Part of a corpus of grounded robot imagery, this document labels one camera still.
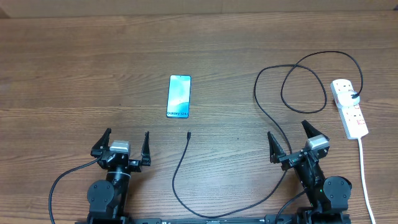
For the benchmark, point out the white charger plug adapter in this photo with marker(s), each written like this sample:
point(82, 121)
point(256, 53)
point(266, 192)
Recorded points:
point(347, 98)

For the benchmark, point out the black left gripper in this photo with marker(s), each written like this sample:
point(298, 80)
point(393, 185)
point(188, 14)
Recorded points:
point(135, 165)

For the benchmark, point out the white power strip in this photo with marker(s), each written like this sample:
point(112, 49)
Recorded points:
point(351, 117)

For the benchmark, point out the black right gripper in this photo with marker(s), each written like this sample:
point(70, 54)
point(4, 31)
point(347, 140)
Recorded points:
point(277, 154)

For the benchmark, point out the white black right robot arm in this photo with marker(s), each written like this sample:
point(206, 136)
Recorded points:
point(328, 196)

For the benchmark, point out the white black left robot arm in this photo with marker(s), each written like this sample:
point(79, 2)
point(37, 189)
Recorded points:
point(108, 197)

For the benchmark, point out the blue Galaxy smartphone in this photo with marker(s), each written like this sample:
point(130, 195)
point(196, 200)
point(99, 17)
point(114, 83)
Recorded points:
point(178, 101)

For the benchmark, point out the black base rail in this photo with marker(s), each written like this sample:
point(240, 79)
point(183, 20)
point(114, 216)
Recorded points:
point(211, 221)

